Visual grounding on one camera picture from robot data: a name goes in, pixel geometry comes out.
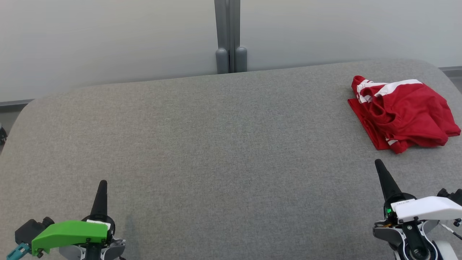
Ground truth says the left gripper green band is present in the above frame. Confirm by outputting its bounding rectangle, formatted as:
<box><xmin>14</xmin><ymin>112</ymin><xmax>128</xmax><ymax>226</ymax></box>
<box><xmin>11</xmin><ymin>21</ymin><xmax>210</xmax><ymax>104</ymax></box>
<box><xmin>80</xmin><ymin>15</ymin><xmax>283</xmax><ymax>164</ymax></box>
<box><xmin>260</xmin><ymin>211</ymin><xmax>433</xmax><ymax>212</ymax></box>
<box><xmin>32</xmin><ymin>180</ymin><xmax>126</xmax><ymax>260</ymax></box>

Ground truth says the grey fabric sofa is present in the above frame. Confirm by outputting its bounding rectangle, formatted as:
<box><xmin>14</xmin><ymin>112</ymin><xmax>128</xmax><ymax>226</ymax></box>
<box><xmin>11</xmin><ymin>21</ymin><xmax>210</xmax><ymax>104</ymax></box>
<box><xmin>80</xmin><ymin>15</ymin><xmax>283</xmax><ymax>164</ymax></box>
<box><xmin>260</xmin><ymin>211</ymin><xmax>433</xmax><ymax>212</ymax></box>
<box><xmin>0</xmin><ymin>59</ymin><xmax>462</xmax><ymax>260</ymax></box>

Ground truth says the left black cable teal plug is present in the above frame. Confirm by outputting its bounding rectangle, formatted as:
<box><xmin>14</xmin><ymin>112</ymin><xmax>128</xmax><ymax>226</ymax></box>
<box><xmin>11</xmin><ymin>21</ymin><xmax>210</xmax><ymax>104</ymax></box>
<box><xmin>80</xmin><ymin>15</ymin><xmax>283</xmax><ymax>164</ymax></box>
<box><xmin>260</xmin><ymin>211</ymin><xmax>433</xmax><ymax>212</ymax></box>
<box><xmin>6</xmin><ymin>243</ymin><xmax>32</xmax><ymax>260</ymax></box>

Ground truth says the red shorts white trim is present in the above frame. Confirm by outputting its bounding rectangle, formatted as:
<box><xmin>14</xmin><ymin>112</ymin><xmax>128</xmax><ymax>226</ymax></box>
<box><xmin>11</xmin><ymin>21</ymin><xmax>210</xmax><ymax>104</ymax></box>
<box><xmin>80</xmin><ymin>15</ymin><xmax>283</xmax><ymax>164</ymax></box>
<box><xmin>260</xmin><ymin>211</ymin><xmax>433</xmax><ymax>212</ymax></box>
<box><xmin>351</xmin><ymin>75</ymin><xmax>461</xmax><ymax>155</ymax></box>

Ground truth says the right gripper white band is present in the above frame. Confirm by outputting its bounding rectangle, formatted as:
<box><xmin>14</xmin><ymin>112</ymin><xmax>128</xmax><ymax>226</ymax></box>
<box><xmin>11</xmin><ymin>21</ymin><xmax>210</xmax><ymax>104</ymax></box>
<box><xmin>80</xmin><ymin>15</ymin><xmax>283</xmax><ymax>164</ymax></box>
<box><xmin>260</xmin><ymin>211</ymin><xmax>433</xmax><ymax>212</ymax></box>
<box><xmin>373</xmin><ymin>159</ymin><xmax>462</xmax><ymax>260</ymax></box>

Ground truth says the grey wall partition post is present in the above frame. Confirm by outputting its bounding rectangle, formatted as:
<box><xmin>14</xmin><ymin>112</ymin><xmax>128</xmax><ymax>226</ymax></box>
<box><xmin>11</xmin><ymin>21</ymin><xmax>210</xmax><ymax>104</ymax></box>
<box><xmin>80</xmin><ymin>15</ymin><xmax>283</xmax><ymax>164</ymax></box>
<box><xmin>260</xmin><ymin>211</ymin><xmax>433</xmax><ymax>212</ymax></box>
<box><xmin>214</xmin><ymin>0</ymin><xmax>248</xmax><ymax>74</ymax></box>

